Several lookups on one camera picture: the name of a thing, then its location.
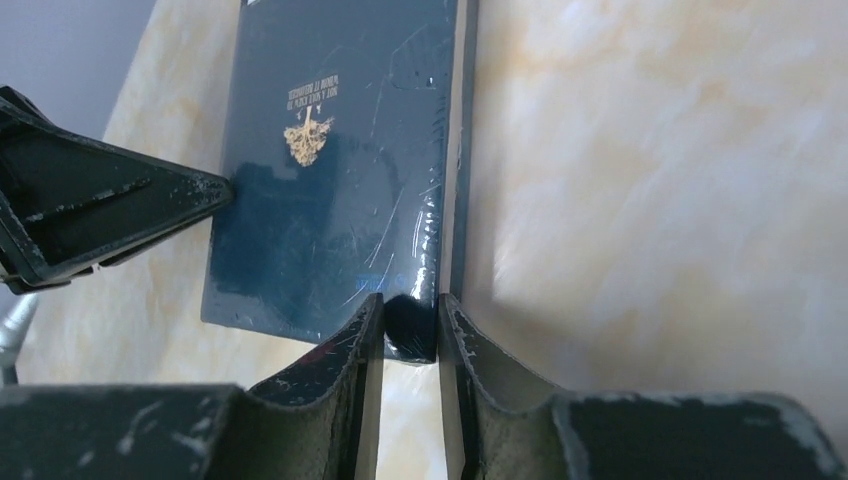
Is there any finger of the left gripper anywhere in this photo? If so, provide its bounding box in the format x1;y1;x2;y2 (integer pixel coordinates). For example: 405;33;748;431
1;86;234;295

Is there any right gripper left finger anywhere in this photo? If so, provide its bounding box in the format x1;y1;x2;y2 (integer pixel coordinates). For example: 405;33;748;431
1;294;384;479

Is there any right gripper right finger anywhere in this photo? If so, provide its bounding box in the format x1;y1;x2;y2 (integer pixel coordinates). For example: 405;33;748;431
438;294;847;479

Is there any dark blue hardcover book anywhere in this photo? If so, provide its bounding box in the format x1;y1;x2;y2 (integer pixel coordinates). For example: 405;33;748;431
200;1;479;364

